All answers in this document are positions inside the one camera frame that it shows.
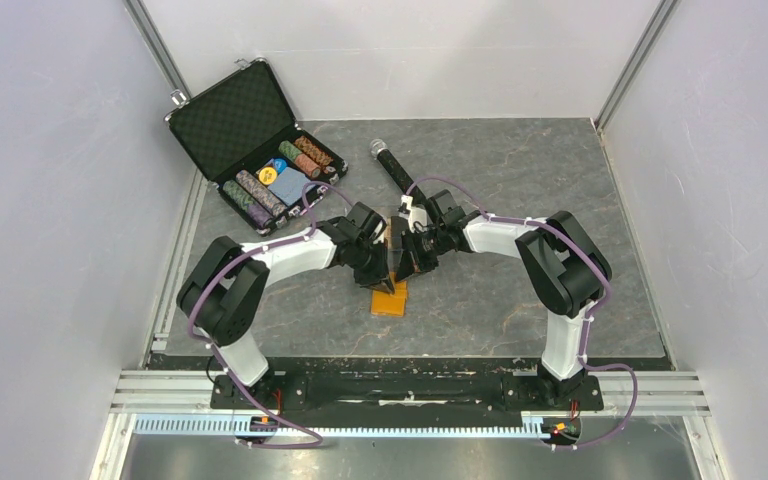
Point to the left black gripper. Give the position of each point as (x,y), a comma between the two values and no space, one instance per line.
(379,278)

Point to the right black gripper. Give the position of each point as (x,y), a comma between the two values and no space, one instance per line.
(412,257)

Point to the orange leather card holder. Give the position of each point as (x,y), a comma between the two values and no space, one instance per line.
(390,304)

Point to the gold card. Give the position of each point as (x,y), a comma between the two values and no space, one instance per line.
(394,233)

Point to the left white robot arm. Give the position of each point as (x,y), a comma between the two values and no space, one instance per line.
(222,294)

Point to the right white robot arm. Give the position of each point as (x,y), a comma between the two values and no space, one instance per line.
(567,271)

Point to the blue card deck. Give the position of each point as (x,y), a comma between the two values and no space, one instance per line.
(289,187)

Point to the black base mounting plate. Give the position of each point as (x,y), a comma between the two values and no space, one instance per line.
(418,392)

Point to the black glitter cylinder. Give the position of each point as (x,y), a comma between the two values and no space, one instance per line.
(380,152)

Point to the purple patterned chip stack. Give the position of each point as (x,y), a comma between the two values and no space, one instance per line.
(266,198)

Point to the green red chip stack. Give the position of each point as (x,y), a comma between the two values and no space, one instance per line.
(301,160)

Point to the brown patterned chip stack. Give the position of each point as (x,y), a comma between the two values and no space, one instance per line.
(313,151)

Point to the yellow poker chip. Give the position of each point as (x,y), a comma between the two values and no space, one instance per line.
(267,175)

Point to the green purple chip stack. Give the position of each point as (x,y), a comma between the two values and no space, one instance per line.
(246,203)

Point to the black poker chip case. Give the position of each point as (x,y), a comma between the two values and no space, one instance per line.
(237,124)

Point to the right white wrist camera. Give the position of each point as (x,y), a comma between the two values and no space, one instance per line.
(415,216)

